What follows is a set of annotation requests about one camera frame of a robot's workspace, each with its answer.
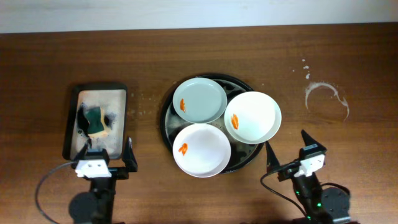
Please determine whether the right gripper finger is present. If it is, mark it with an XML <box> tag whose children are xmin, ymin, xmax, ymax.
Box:
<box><xmin>265</xmin><ymin>141</ymin><xmax>280</xmax><ymax>173</ymax></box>
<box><xmin>300</xmin><ymin>129</ymin><xmax>323</xmax><ymax>151</ymax></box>

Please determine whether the grey-blue plate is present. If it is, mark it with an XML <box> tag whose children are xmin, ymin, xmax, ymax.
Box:
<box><xmin>172</xmin><ymin>77</ymin><xmax>228</xmax><ymax>123</ymax></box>

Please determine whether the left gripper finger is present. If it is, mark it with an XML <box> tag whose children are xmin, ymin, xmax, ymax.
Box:
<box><xmin>122</xmin><ymin>137</ymin><xmax>138</xmax><ymax>172</ymax></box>
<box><xmin>73</xmin><ymin>139</ymin><xmax>91</xmax><ymax>162</ymax></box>

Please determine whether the left black cable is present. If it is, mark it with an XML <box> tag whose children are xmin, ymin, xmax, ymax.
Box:
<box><xmin>34</xmin><ymin>161</ymin><xmax>77</xmax><ymax>223</ymax></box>

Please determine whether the rectangular black soap tray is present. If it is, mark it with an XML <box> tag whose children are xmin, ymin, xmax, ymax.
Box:
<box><xmin>62</xmin><ymin>82</ymin><xmax>128</xmax><ymax>160</ymax></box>

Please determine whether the right black cable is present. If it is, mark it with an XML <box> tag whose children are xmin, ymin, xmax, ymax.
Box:
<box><xmin>259</xmin><ymin>170</ymin><xmax>307</xmax><ymax>218</ymax></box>

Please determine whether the pinkish white plate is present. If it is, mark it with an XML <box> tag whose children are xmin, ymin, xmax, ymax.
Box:
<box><xmin>172</xmin><ymin>124</ymin><xmax>231</xmax><ymax>178</ymax></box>

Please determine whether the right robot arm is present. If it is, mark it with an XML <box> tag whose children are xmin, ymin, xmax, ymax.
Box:
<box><xmin>260</xmin><ymin>130</ymin><xmax>351</xmax><ymax>224</ymax></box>

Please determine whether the black cable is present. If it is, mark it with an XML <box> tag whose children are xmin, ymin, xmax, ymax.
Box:
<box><xmin>34</xmin><ymin>161</ymin><xmax>77</xmax><ymax>223</ymax></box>
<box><xmin>259</xmin><ymin>170</ymin><xmax>307</xmax><ymax>218</ymax></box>

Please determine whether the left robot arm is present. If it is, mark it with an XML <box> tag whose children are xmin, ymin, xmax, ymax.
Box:
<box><xmin>68</xmin><ymin>138</ymin><xmax>138</xmax><ymax>223</ymax></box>

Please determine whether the green yellow sponge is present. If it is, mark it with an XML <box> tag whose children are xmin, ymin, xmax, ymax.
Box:
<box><xmin>83</xmin><ymin>106</ymin><xmax>109</xmax><ymax>138</ymax></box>

